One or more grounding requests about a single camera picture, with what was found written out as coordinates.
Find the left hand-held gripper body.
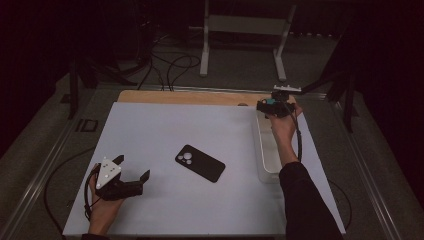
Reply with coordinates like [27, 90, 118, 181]
[94, 157, 144, 202]

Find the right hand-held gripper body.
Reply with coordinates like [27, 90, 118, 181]
[264, 84, 303, 118]

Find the white rectangular storage box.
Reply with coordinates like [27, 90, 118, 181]
[254, 106, 291, 184]

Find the black phone case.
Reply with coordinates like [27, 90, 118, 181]
[174, 144, 227, 184]

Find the person's right hand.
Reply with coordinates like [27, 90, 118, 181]
[268, 103, 304, 148]

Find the person's left hand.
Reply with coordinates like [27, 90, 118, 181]
[87, 163, 126, 236]

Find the white table mat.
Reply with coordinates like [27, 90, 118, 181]
[62, 101, 347, 238]

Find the black tripod stand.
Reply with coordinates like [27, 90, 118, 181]
[299, 66, 360, 134]
[67, 56, 138, 120]

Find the grey metal stand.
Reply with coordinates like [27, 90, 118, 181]
[199, 0, 298, 83]

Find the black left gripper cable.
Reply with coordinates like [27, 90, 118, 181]
[83, 164, 102, 221]

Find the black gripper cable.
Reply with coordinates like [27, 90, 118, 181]
[83, 164, 102, 221]
[285, 105, 303, 163]

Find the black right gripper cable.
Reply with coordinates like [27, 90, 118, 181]
[285, 105, 303, 163]

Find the black rectangular floor frame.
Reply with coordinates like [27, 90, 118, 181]
[74, 118, 100, 133]

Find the black floor cable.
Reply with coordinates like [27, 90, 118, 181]
[44, 146, 97, 235]
[328, 179, 353, 232]

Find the bundle of black floor cables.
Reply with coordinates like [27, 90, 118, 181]
[135, 31, 202, 92]

